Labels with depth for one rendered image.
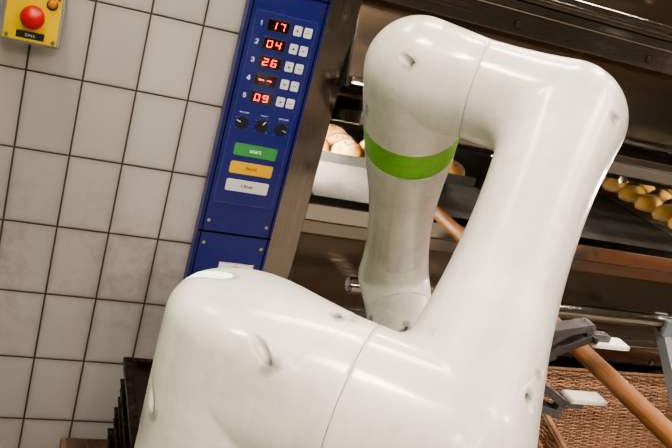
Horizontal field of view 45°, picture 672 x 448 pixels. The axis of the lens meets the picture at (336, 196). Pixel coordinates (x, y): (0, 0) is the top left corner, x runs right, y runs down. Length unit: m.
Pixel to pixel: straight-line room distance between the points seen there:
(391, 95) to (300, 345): 0.37
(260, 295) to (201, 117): 1.06
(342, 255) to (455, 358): 1.27
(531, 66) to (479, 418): 0.41
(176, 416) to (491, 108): 0.44
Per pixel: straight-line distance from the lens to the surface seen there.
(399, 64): 0.84
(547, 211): 0.71
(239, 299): 0.59
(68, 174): 1.65
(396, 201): 1.00
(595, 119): 0.81
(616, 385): 1.32
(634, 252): 2.20
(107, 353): 1.82
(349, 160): 2.13
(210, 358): 0.57
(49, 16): 1.50
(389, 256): 1.11
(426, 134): 0.89
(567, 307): 1.64
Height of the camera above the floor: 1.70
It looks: 16 degrees down
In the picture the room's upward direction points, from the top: 16 degrees clockwise
